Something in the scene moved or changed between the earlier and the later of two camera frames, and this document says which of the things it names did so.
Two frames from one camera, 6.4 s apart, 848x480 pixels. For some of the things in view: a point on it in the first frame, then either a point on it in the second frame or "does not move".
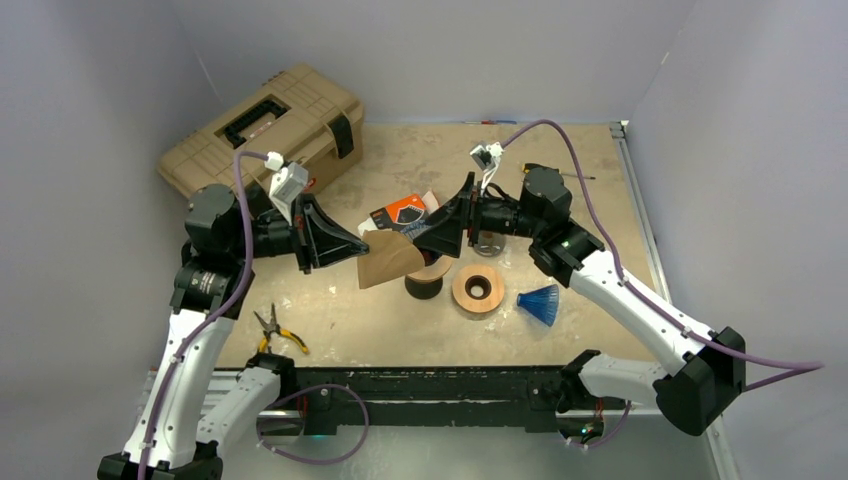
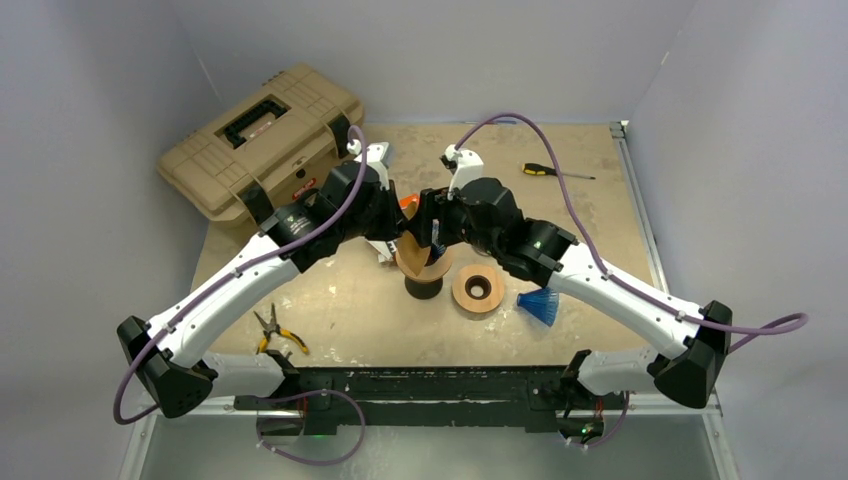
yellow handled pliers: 272,327 does not move
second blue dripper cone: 541,302 does not move
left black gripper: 327,242 -> 395,216
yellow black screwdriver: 527,166 does not move
